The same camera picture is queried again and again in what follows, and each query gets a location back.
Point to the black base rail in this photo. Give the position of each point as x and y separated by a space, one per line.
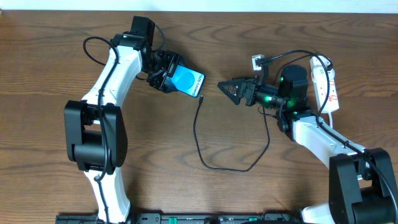
156 218

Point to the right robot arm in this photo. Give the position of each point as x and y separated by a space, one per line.
362 185

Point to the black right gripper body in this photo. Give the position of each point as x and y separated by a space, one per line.
249 92

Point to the blue screen smartphone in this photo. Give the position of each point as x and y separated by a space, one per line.
187 81

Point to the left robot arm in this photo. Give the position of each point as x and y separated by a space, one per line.
95 133

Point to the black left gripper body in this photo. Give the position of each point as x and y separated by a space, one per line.
166 69

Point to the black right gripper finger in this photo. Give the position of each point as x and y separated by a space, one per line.
233 89
244 79

